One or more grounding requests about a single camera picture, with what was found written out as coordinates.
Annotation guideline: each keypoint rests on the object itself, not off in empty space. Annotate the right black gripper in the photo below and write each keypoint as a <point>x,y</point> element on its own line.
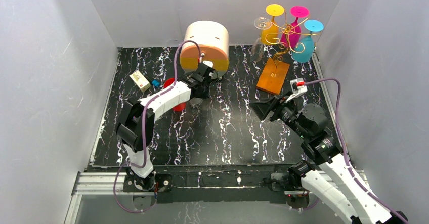
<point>274,105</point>

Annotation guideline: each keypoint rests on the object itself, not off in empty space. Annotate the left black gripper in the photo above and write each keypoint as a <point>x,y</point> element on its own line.
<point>204,74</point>

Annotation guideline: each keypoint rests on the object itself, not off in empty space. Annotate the clear wine glass front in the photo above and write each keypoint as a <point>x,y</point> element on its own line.
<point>195,102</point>

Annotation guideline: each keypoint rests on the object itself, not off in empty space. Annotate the clear wine glass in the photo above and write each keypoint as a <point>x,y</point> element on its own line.
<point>195,102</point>
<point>256,51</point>

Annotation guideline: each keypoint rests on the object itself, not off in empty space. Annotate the blue wine glass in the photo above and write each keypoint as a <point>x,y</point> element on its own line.
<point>305,47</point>

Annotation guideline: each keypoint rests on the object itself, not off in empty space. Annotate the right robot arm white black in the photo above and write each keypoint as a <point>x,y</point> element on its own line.
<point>329,176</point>

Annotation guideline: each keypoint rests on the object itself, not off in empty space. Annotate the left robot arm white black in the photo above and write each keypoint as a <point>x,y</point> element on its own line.
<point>136,122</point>

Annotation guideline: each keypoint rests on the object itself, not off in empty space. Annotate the wooden rack base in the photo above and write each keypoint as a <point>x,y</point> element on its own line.
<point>273,77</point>

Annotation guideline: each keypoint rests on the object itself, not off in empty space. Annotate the clear wine glass rear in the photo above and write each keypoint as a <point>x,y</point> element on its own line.
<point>256,51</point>

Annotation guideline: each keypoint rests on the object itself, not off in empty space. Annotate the yellow wine glass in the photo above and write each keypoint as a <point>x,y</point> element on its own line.
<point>270,35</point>

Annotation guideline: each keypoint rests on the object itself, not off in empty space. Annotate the magenta wine glass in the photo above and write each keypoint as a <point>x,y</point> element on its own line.
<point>293,30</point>

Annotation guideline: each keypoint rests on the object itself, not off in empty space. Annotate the round pastel drawer cabinet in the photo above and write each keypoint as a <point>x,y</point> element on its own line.
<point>211,44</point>

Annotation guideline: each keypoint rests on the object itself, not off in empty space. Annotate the blue small cylinder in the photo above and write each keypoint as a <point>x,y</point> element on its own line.
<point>155,83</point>

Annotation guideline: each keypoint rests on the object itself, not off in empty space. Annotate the white red small box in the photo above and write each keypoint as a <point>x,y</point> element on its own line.
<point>140,81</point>

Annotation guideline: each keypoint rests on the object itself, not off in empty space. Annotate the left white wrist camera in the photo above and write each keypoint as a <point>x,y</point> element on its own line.
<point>207,63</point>

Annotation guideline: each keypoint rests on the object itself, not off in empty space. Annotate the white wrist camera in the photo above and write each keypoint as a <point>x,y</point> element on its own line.
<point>298,88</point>
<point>207,63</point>

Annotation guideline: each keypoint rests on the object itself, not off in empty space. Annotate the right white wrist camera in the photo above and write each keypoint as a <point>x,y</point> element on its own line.
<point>298,88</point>

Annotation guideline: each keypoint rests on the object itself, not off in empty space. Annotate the gold wire glass rack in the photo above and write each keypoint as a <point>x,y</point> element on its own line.
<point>303,31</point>

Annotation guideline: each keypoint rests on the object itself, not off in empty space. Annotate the black front mounting rail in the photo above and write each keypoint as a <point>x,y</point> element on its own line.
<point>220,183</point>

